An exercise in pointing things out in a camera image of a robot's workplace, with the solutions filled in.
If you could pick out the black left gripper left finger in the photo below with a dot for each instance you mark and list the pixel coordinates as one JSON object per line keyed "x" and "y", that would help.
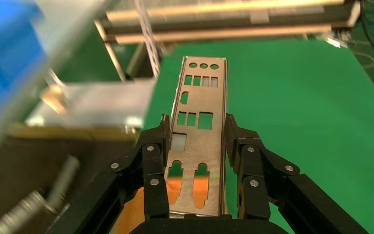
{"x": 153, "y": 168}

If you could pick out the perforated grey shelf upright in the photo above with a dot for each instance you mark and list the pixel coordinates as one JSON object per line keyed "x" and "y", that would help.
{"x": 150, "y": 42}

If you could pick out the silver metal I/O shield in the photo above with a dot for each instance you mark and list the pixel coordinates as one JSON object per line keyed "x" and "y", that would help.
{"x": 206, "y": 145}

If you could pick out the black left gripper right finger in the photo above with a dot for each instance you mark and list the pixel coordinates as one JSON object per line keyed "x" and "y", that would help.
{"x": 253, "y": 168}

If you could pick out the long grey metal bar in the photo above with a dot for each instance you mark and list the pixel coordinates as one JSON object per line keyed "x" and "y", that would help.
{"x": 62, "y": 181}

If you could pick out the blue plastic tray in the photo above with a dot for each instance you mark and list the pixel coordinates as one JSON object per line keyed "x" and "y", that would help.
{"x": 0, "y": 48}

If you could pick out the green table cloth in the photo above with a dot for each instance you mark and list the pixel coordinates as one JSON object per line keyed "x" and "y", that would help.
{"x": 303, "y": 113}

